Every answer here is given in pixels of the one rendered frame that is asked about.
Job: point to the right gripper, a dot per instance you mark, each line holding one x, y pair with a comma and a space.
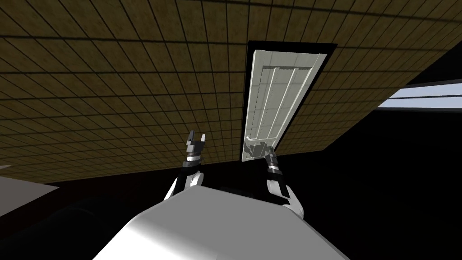
259, 150

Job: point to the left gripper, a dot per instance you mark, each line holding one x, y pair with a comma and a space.
195, 148

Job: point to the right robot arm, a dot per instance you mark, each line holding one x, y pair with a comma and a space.
277, 180

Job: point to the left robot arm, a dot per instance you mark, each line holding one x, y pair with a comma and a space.
190, 177

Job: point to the white panelled door leaf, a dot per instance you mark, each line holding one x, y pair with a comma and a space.
278, 97

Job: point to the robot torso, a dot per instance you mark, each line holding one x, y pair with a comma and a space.
216, 227

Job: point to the bright window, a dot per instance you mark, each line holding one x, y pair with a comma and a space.
426, 96

